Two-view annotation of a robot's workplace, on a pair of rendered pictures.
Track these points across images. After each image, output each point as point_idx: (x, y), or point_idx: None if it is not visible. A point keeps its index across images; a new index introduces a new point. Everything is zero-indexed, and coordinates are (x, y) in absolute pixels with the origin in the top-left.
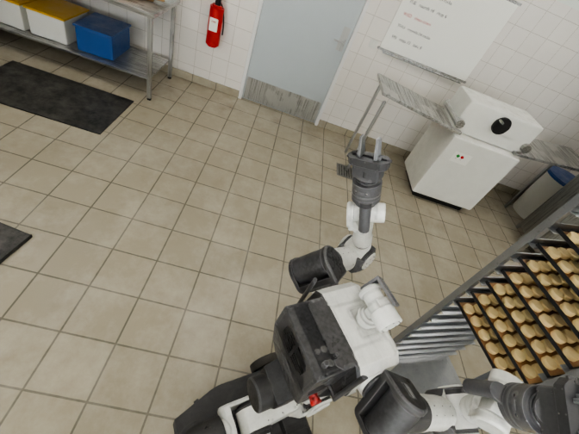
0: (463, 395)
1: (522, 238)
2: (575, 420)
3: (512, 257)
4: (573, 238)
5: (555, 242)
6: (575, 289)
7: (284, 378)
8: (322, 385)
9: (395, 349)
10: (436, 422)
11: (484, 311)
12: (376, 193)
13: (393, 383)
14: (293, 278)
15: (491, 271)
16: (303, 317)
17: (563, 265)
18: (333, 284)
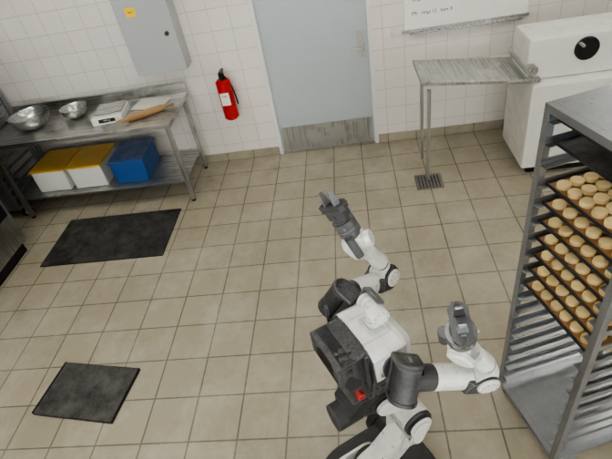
0: None
1: (528, 201)
2: (455, 326)
3: (532, 222)
4: (559, 186)
5: None
6: (576, 231)
7: None
8: (351, 377)
9: (399, 335)
10: (445, 378)
11: (542, 281)
12: (351, 226)
13: (394, 357)
14: (323, 313)
15: (528, 241)
16: (324, 335)
17: (566, 213)
18: (349, 306)
